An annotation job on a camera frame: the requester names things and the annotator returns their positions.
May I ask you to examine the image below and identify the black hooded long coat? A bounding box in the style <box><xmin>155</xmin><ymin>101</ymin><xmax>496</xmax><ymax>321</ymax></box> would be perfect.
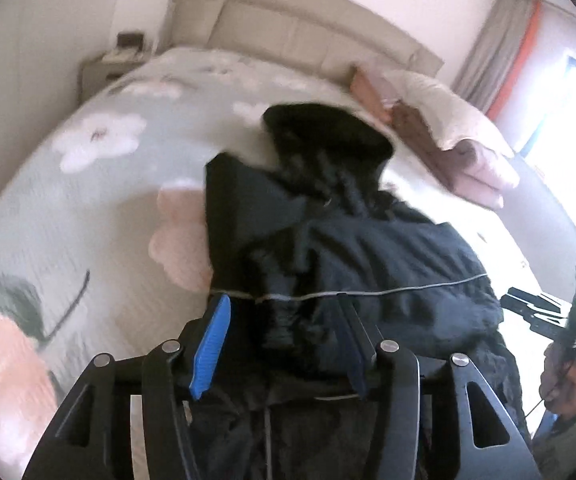
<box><xmin>190</xmin><ymin>103</ymin><xmax>523</xmax><ymax>479</ymax></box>

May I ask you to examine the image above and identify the person's right hand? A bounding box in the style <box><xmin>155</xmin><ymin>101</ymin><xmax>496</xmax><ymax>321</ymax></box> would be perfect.
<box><xmin>538</xmin><ymin>342</ymin><xmax>576</xmax><ymax>422</ymax></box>

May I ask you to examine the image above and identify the pink folded quilt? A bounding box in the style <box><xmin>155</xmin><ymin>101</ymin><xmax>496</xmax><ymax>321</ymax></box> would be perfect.
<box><xmin>390</xmin><ymin>103</ymin><xmax>520</xmax><ymax>210</ymax></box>

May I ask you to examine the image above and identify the floral quilted bed cover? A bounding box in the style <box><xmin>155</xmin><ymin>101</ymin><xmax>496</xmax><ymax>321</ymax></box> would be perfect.
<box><xmin>0</xmin><ymin>48</ymin><xmax>576</xmax><ymax>479</ymax></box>

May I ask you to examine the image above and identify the cream dotted pillow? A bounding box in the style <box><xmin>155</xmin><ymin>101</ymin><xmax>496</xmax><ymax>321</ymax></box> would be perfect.
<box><xmin>384</xmin><ymin>70</ymin><xmax>514</xmax><ymax>158</ymax></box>

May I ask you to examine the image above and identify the grey and orange curtain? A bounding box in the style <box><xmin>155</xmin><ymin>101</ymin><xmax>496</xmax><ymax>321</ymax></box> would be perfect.
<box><xmin>453</xmin><ymin>0</ymin><xmax>543</xmax><ymax>120</ymax></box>

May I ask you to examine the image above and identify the pink striped folded blanket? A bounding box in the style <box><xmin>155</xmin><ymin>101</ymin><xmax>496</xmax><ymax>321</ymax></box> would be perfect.
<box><xmin>349</xmin><ymin>64</ymin><xmax>402</xmax><ymax>125</ymax></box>

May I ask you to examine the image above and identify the white bedside table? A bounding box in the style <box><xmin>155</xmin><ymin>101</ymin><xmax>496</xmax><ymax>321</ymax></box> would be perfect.
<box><xmin>79</xmin><ymin>48</ymin><xmax>150</xmax><ymax>103</ymax></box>

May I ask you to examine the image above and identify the small dark clock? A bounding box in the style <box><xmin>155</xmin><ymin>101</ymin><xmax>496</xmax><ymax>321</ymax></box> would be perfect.
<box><xmin>117</xmin><ymin>30</ymin><xmax>145</xmax><ymax>52</ymax></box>

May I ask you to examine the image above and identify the beige padded headboard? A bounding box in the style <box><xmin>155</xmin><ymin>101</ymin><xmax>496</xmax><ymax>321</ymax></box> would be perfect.
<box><xmin>170</xmin><ymin>0</ymin><xmax>443</xmax><ymax>84</ymax></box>

